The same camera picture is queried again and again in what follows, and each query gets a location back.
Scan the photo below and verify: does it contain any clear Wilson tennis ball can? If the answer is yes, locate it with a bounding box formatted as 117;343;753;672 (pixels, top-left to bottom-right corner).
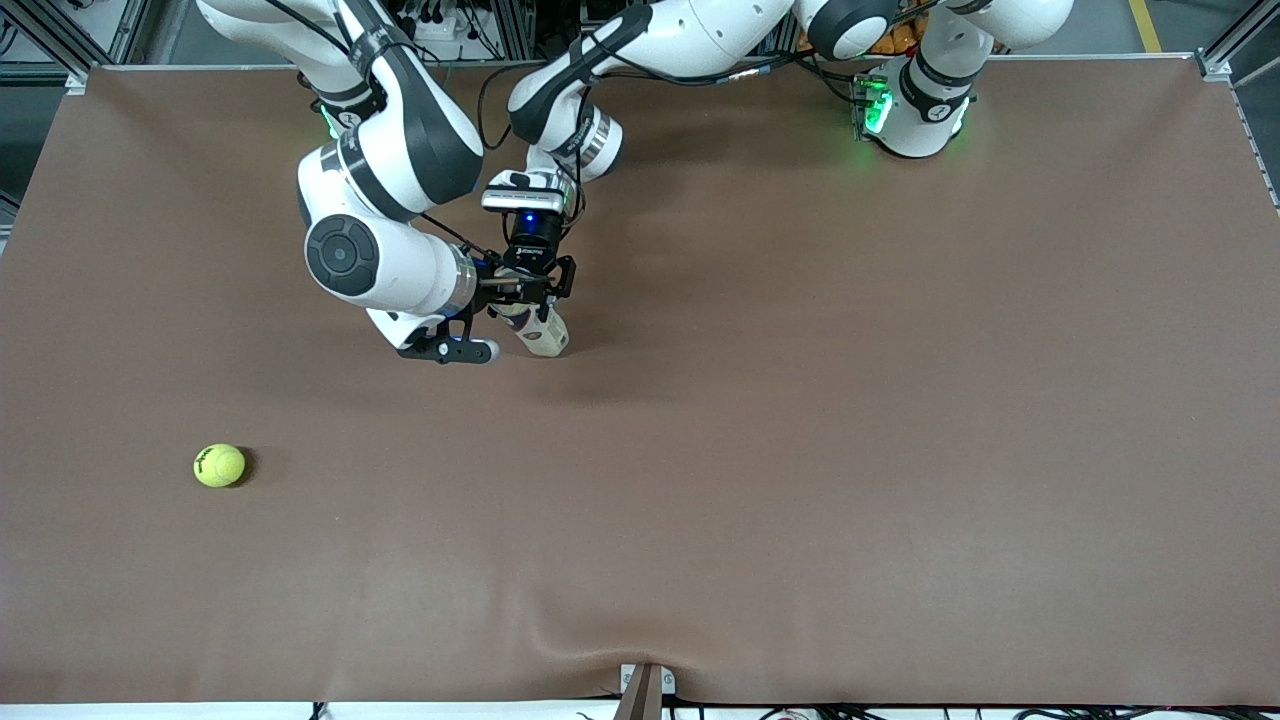
490;298;571;359

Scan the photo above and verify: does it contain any Wilson 3 print tennis ball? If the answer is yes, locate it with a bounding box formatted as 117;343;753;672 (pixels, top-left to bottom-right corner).
193;443;247;489

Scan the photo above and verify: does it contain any white power strip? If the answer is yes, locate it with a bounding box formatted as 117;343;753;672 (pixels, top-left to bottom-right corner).
395;8;491;46

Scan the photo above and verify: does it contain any brown table mat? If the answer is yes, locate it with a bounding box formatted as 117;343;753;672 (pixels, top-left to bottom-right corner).
0;55;1280;706

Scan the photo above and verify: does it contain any orange bag pile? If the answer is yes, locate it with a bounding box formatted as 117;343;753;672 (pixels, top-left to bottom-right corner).
797;18;923;57

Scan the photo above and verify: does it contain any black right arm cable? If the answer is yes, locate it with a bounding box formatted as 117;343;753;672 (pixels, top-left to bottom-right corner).
262;0;501;263

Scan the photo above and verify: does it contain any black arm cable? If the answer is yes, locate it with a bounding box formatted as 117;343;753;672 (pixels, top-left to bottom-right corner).
262;0;501;263
475;55;871;151

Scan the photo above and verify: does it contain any aluminium frame upright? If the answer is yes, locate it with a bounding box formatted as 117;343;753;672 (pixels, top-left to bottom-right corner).
495;0;536;61

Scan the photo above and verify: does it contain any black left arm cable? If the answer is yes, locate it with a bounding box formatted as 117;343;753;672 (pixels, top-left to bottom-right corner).
475;55;871;151

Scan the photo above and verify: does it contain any metal table clamp bracket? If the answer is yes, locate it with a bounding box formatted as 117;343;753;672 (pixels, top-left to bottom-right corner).
618;662;677;720

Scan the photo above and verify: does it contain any aluminium frame profile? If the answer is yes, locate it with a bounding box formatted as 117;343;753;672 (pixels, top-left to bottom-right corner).
0;0;151;96

